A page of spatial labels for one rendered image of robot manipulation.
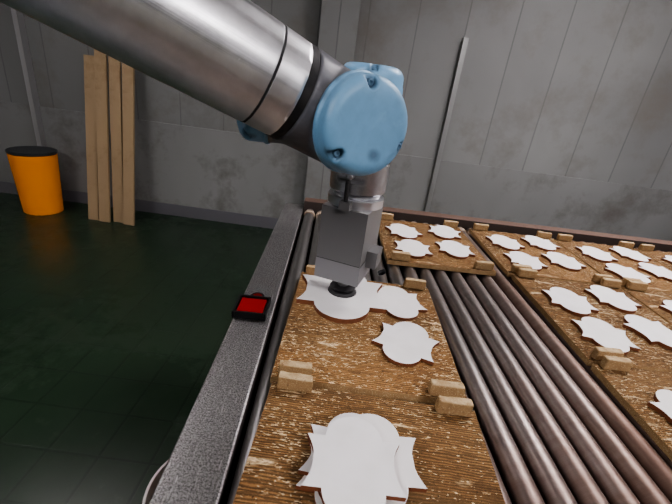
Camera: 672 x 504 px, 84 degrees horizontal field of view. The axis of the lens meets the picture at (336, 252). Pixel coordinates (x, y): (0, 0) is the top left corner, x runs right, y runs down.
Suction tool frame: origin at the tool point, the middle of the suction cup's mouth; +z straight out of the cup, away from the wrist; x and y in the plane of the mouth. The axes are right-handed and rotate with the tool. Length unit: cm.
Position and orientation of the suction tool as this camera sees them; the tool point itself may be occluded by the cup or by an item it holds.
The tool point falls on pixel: (341, 297)
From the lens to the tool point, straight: 57.4
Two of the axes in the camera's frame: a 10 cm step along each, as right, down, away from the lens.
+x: -9.3, -2.5, 2.8
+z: -1.2, 9.1, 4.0
